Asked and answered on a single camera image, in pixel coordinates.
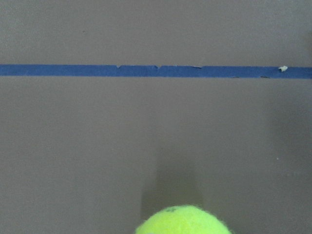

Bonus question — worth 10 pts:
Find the yellow tennis ball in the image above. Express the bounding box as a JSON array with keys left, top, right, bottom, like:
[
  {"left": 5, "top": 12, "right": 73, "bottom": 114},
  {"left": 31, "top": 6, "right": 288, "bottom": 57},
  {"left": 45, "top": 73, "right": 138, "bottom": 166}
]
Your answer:
[{"left": 135, "top": 205, "right": 231, "bottom": 234}]

